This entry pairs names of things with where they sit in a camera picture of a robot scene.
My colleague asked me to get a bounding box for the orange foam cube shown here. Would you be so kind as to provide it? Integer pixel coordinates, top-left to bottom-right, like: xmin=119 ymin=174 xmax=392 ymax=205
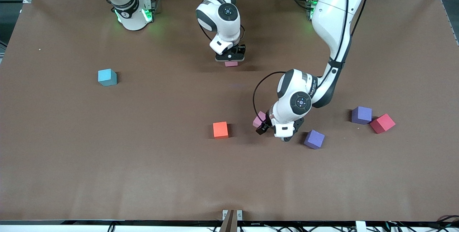
xmin=213 ymin=122 xmax=229 ymax=139

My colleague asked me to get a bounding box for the purple foam cube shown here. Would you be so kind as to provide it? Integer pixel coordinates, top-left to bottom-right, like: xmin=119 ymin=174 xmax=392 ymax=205
xmin=304 ymin=129 xmax=325 ymax=150
xmin=351 ymin=106 xmax=373 ymax=124

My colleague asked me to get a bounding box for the red foam cube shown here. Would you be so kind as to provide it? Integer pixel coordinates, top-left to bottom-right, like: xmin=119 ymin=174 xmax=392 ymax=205
xmin=370 ymin=113 xmax=396 ymax=134

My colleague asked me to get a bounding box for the light blue foam cube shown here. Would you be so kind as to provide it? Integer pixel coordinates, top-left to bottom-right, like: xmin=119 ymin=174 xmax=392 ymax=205
xmin=98 ymin=68 xmax=118 ymax=87

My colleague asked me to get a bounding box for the brown table mat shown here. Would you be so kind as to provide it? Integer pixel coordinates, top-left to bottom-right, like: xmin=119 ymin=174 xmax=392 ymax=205
xmin=0 ymin=0 xmax=459 ymax=222

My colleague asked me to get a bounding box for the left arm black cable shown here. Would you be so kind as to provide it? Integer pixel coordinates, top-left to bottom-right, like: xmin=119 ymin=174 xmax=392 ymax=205
xmin=252 ymin=71 xmax=287 ymax=129

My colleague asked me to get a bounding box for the brown wooden post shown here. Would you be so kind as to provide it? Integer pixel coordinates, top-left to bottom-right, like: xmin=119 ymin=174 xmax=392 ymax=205
xmin=219 ymin=209 xmax=237 ymax=232

